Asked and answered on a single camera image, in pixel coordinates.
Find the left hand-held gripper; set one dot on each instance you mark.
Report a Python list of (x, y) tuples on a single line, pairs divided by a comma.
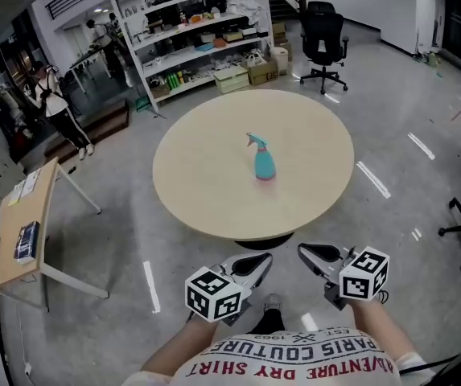
[(213, 292)]

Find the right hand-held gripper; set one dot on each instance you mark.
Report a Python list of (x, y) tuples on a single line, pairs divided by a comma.
[(365, 273)]

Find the teal spray bottle pink base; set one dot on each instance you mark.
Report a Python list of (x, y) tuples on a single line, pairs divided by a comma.
[(264, 166)]

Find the teal spray head pink nozzle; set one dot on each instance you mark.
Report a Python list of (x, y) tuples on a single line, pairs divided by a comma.
[(259, 140)]

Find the person's left forearm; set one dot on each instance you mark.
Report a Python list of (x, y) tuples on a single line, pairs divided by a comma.
[(182, 344)]

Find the person's right forearm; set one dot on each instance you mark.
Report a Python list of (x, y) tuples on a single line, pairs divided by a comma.
[(381, 328)]

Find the person's grey shoe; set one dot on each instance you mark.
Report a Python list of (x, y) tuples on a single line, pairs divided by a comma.
[(272, 302)]

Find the person's black trouser leg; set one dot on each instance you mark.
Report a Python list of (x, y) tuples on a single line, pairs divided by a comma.
[(268, 323)]

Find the white printed shirt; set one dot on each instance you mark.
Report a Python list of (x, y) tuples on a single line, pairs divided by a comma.
[(294, 360)]

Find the cream storage boxes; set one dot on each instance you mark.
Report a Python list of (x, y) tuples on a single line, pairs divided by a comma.
[(232, 79)]

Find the open cardboard box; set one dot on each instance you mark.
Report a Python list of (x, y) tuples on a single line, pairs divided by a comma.
[(263, 72)]

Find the green bottles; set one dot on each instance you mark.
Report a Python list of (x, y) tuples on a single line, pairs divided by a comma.
[(175, 80)]

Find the white waste bin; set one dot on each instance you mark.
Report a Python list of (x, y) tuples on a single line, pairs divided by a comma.
[(280, 60)]

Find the dark wooden platform step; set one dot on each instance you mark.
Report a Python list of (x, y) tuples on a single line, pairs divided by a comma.
[(101, 125)]

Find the white metal shelf unit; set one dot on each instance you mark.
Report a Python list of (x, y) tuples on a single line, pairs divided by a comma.
[(198, 52)]

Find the black office chair with headrest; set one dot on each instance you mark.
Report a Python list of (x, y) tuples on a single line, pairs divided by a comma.
[(323, 34)]

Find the stacked cardboard boxes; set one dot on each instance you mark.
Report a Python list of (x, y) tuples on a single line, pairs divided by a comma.
[(280, 34)]

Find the dark blue box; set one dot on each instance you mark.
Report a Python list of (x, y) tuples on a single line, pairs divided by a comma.
[(27, 241)]

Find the wooden desk with white legs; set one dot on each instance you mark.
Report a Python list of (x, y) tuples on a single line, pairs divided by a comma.
[(21, 231)]

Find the white paper sheets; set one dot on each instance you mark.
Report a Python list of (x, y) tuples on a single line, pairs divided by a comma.
[(25, 185)]

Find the white cloth bundle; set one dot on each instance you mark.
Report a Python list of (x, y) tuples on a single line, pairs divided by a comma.
[(246, 7)]

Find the white background table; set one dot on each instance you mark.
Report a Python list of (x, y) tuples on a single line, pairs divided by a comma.
[(89, 60)]

